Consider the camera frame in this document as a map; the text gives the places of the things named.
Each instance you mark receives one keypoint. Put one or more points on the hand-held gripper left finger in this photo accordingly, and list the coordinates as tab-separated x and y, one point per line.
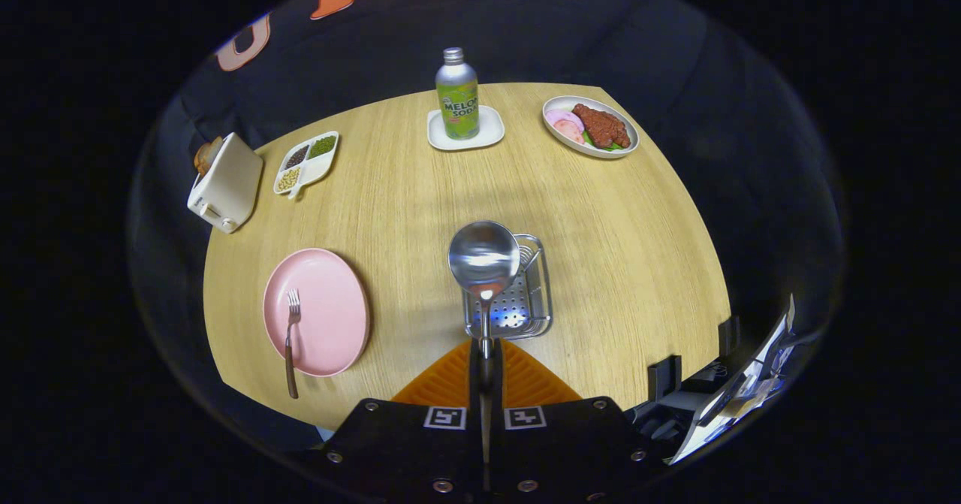
474	384

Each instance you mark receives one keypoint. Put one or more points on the white toaster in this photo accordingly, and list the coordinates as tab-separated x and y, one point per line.
229	181

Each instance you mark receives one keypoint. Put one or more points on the black plastic bracket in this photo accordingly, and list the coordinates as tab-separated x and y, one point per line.
664	376
728	336

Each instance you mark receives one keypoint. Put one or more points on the green leaf garnish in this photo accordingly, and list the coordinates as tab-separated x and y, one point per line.
603	146

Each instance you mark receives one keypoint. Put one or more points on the green soda bottle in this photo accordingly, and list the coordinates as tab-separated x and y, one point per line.
458	106

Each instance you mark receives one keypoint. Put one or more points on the white square coaster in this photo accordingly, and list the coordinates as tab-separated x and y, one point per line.
492	132

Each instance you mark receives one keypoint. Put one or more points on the white divided snack dish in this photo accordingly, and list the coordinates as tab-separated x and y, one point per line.
311	170

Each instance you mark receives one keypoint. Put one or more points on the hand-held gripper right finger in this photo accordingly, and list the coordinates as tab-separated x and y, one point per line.
498	384

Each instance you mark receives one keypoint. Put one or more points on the pink round plate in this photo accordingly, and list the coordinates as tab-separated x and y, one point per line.
330	316

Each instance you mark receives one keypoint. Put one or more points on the dark red beans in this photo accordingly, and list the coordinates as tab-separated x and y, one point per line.
296	156

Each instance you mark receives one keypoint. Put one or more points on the pink ham slice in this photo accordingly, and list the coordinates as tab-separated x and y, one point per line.
570	133
563	118

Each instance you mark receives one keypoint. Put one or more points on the white oval food plate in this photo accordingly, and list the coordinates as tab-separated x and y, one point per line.
593	152

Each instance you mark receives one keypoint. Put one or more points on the brown meat piece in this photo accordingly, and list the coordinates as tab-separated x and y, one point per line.
601	126

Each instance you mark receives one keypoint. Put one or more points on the toasted bread slice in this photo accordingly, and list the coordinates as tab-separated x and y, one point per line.
206	155

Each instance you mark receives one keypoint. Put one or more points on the yellow beans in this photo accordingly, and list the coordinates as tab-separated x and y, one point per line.
287	179

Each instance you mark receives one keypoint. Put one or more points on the green beans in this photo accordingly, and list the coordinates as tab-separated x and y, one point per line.
323	145

